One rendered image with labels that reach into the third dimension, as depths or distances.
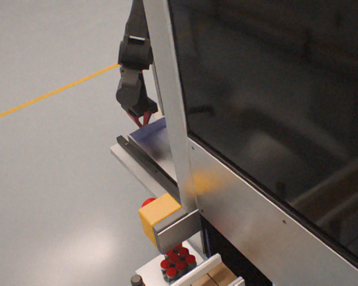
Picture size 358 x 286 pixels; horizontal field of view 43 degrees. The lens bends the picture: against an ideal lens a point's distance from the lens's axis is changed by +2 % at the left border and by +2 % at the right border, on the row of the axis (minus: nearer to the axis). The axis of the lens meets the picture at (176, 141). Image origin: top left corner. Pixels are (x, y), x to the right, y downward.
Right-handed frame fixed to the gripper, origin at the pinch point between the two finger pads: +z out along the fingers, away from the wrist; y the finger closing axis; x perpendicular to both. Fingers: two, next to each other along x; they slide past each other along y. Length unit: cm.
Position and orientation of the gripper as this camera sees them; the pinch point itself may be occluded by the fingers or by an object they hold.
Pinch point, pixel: (143, 127)
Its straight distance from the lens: 128.5
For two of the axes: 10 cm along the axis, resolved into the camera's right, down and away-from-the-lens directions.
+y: 5.7, 4.7, -6.8
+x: 8.1, -4.5, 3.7
